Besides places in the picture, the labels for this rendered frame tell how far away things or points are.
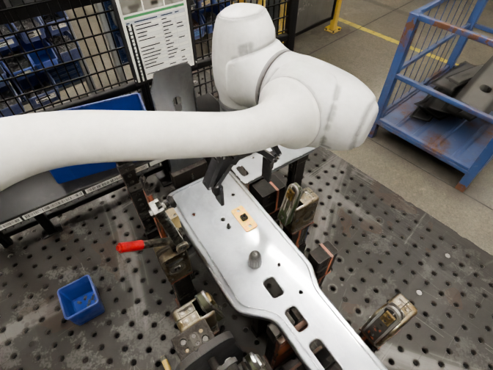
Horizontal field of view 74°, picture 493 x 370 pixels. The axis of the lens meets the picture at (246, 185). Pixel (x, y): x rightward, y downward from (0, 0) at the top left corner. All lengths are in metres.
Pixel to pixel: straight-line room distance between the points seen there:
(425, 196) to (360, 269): 1.39
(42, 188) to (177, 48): 0.59
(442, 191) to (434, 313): 1.48
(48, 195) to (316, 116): 0.83
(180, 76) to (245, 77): 0.37
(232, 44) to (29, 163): 0.31
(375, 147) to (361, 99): 2.30
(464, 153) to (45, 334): 2.56
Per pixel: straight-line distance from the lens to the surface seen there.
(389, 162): 2.67
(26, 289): 1.35
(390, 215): 1.40
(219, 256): 0.86
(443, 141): 2.76
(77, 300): 1.25
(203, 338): 0.66
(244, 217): 0.90
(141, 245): 0.76
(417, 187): 2.58
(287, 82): 0.45
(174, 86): 0.88
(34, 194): 1.10
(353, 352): 0.80
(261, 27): 0.53
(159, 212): 0.69
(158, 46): 1.15
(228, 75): 0.54
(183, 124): 0.38
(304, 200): 0.91
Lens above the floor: 1.75
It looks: 50 degrees down
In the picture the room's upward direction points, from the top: straight up
